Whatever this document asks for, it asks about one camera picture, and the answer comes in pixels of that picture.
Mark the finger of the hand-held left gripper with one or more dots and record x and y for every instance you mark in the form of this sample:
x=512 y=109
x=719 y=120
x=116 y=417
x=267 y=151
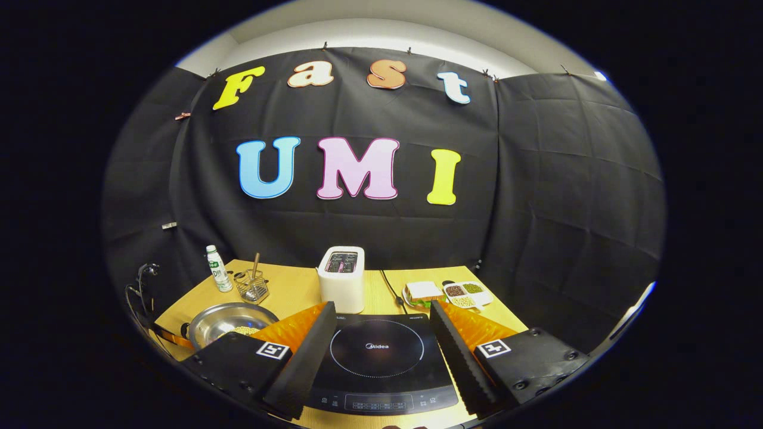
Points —
x=176 y=339

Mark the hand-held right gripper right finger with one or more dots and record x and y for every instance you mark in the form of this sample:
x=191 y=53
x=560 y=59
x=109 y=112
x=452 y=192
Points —
x=462 y=357

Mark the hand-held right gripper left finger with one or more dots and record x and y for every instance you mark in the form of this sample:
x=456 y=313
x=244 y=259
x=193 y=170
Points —
x=304 y=363

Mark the stainless steel pot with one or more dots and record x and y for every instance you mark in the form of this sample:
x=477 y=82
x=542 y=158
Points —
x=226 y=319

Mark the black induction cooktop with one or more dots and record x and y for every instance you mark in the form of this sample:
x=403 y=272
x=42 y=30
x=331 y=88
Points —
x=378 y=351

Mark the white divided bean dish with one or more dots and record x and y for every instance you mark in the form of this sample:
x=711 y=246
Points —
x=468 y=295

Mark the pile of soybeans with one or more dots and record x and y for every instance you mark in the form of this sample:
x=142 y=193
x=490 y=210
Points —
x=245 y=329

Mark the white plate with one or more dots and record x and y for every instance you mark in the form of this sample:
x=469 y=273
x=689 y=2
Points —
x=411 y=302

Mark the white green-label plastic bottle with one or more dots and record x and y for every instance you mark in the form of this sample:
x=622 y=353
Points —
x=219 y=271

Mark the white toaster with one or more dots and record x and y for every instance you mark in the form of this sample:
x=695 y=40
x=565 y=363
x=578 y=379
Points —
x=341 y=286

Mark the black backdrop cloth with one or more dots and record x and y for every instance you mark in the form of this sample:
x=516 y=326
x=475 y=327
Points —
x=369 y=238

